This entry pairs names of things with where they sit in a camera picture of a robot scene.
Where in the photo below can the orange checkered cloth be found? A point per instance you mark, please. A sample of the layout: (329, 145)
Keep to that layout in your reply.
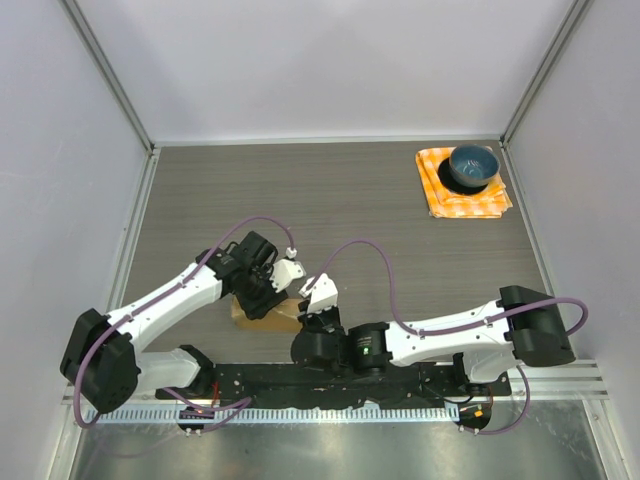
(492, 202)

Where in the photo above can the blue ceramic bowl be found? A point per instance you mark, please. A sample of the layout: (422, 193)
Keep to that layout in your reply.
(473, 166)

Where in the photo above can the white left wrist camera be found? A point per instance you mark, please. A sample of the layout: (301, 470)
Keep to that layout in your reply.
(286, 270)

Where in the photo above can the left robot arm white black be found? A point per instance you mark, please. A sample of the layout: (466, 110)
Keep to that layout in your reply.
(106, 357)

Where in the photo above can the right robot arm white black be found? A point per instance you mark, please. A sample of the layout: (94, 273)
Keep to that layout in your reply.
(521, 327)

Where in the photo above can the brown cardboard express box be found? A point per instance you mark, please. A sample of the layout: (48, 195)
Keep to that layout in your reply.
(283, 318)

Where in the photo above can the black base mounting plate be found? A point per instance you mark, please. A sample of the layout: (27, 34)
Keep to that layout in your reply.
(287, 385)

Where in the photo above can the white slotted cable duct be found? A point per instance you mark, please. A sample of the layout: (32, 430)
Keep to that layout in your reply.
(172, 412)

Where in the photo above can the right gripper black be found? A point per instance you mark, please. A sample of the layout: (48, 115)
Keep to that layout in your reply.
(309, 320)

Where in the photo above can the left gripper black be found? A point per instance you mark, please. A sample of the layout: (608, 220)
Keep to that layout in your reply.
(259, 307)

